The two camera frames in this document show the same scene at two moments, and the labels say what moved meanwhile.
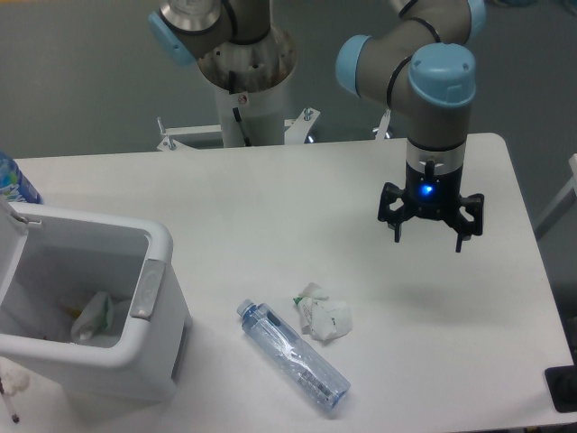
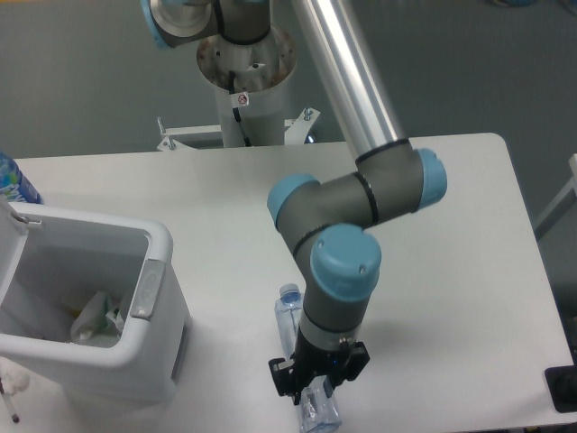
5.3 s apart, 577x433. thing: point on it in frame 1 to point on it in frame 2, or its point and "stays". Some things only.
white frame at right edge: [565, 202] stays
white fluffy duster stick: [12, 382] stays
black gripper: [433, 196] to [338, 364]
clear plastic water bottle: [297, 357] to [317, 406]
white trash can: [53, 262] stays
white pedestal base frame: [296, 130] stays
